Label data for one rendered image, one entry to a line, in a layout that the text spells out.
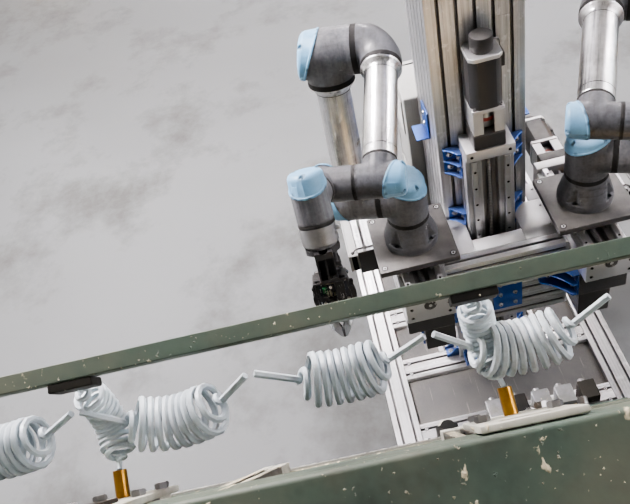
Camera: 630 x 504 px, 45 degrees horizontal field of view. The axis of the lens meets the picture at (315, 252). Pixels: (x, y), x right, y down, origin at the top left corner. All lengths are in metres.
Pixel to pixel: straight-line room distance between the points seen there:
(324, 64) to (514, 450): 1.25
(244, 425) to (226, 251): 1.02
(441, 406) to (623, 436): 2.07
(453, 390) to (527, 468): 2.10
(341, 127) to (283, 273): 1.78
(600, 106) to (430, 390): 1.49
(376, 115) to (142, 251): 2.53
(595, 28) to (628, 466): 1.20
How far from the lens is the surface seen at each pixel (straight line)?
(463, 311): 0.83
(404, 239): 2.06
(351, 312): 0.79
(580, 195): 2.15
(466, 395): 2.79
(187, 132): 4.67
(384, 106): 1.64
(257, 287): 3.56
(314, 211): 1.45
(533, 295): 2.37
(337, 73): 1.80
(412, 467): 0.70
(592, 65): 1.69
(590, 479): 0.72
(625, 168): 2.09
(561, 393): 2.14
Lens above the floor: 2.56
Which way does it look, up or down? 45 degrees down
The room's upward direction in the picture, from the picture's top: 16 degrees counter-clockwise
